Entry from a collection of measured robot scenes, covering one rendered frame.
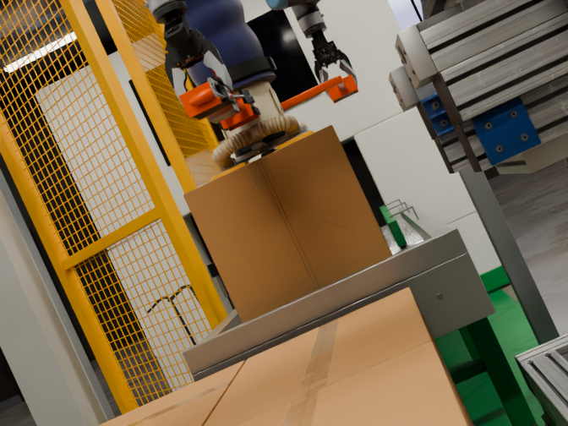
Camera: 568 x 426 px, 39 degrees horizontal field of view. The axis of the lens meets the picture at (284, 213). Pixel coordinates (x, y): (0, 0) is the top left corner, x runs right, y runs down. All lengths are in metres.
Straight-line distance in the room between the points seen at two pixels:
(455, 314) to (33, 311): 1.45
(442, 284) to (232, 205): 0.53
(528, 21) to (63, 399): 1.96
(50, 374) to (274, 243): 1.11
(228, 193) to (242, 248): 0.14
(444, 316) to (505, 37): 0.73
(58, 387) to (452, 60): 1.85
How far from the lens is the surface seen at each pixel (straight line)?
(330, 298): 1.87
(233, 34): 2.21
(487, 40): 1.39
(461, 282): 1.88
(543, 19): 1.41
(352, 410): 1.03
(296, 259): 1.95
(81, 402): 2.82
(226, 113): 1.76
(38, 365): 2.81
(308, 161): 1.94
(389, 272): 1.86
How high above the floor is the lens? 0.79
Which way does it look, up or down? level
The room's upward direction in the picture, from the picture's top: 25 degrees counter-clockwise
